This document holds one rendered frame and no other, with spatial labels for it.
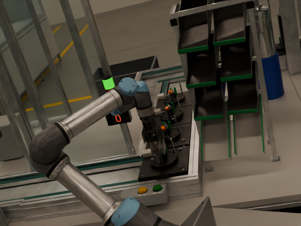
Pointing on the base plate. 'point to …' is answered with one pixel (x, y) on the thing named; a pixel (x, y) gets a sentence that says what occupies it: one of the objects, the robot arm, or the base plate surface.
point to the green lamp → (108, 84)
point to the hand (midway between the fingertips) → (158, 150)
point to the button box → (154, 199)
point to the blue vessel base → (273, 77)
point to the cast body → (162, 147)
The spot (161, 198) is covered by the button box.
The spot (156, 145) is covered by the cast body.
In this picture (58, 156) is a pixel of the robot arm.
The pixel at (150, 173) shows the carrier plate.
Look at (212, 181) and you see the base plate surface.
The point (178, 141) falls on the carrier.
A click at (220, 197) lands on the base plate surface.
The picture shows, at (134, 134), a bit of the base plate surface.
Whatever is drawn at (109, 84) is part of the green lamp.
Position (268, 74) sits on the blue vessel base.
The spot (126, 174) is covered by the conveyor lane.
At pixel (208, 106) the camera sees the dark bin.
